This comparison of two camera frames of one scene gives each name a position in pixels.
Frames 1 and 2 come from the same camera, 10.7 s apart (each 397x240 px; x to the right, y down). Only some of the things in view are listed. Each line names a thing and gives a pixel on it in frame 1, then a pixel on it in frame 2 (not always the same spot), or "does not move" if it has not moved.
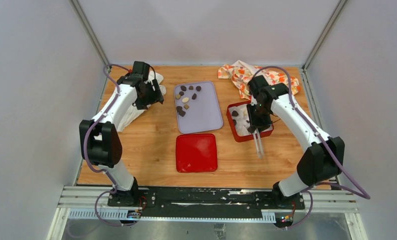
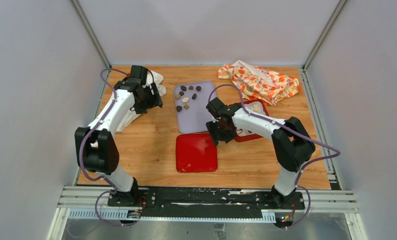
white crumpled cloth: (134, 113) does not move
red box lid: (196, 153) does not move
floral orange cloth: (240, 72) does not move
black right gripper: (255, 123) -> (216, 137)
